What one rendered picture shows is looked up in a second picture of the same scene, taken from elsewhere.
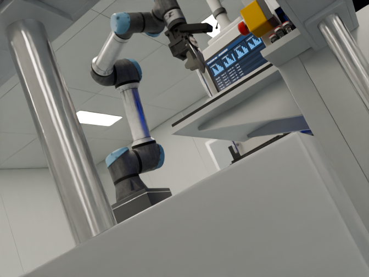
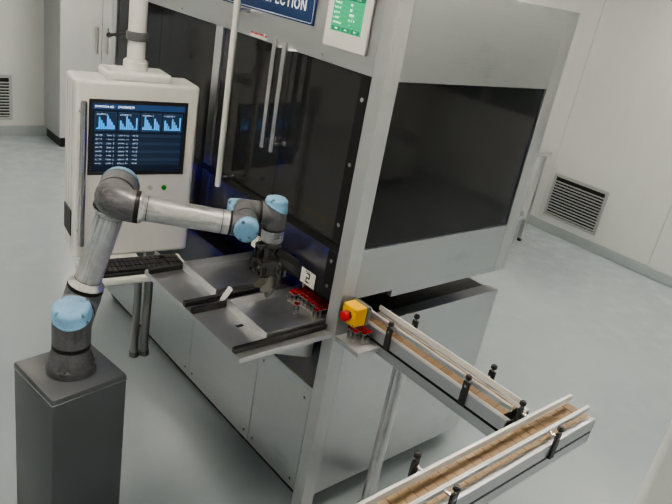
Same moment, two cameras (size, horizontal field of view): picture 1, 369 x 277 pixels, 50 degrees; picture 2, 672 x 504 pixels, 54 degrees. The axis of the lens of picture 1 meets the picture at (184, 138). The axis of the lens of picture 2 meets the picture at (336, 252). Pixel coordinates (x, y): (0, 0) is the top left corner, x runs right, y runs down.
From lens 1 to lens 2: 2.32 m
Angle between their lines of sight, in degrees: 77
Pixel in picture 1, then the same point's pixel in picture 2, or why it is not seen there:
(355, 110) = (348, 378)
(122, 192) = (81, 369)
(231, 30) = (153, 88)
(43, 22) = not seen: hidden behind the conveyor
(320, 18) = not seen: hidden behind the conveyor
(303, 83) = (338, 354)
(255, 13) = (362, 317)
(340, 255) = not seen: outside the picture
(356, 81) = (393, 401)
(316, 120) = (330, 379)
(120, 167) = (86, 336)
